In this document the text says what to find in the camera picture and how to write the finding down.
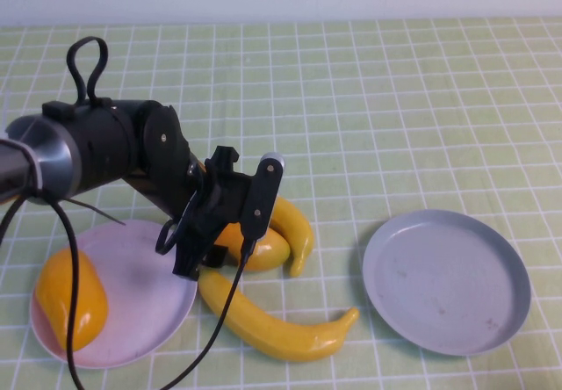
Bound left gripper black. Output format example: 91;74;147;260
131;156;254;281

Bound orange-red tinted mango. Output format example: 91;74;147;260
213;225;292;272

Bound small curved yellow banana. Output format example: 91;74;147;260
270;196;315;278

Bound large yellow banana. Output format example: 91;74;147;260
198;269;360;363

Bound plain yellow mango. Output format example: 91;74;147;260
33;249;110;353

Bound pink round plate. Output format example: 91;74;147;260
29;219;198;370

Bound grey round plate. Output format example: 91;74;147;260
362;208;532;357

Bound black zip tie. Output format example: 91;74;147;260
65;197;127;228

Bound white zip tie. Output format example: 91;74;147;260
3;124;45;200

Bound left gripper thin black cable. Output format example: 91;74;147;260
155;200;198;256

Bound left black silver wrist camera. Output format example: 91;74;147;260
239;151;286;244

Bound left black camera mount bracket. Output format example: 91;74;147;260
205;143;256;189

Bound left black camera cable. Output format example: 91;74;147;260
0;196;258;390

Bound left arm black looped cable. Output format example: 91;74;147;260
66;35;110;105

